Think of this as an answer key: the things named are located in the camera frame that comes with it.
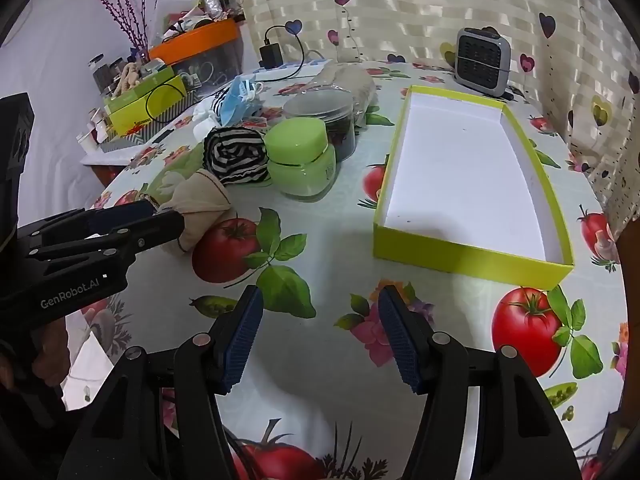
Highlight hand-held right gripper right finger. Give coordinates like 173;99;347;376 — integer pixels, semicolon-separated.
377;284;583;480

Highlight green jar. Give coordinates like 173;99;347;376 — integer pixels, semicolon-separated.
263;119;337;201

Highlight clear plastic jar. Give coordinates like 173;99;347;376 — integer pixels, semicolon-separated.
283;87;358;163

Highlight person's left hand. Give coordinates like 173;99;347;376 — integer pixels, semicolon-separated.
31;319;69;392

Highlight green gift box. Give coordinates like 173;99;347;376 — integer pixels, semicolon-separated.
104;74;188;136

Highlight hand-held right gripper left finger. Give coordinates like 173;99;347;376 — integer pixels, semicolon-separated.
57;284;266;480

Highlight heart print curtain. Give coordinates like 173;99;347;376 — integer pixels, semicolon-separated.
230;0;640;221

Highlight yellow-green cardboard box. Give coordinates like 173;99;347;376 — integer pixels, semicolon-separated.
372;85;576;291

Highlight white knotted sock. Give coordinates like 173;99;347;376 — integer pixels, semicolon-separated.
192;100;223;138

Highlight purple decorative branches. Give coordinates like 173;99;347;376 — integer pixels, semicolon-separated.
87;0;168;56

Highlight wooden cabinet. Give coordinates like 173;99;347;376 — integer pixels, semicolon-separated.
612;195;640;286

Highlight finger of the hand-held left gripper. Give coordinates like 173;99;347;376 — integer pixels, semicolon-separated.
17;199;161;248
27;210;186;273

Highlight beige plush toy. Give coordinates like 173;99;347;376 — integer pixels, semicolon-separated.
119;62;143;97

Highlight white power strip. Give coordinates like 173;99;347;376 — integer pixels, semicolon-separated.
252;57;333;76

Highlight fruit print tablecloth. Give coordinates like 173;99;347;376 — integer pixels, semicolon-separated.
65;57;631;480

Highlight black charger with cable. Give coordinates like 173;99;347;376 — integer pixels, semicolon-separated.
259;24;306;81

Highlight grey desktop heater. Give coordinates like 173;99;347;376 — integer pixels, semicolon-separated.
454;27;513;98

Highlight black and white striped sock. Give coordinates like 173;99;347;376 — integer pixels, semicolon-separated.
202;127;271;186

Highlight clear container with orange lid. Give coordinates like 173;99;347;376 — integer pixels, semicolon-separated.
149;19;246;91

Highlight blue face mask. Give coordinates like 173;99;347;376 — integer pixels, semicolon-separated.
217;74;266;126

